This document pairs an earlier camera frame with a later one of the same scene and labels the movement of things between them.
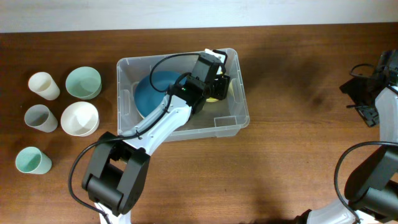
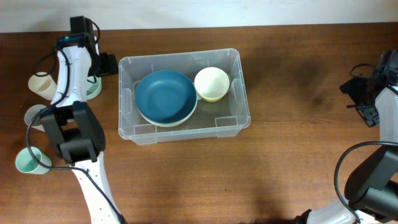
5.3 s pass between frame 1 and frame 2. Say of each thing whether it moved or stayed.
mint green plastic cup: stayed
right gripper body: stayed
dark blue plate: stayed
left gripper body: moved
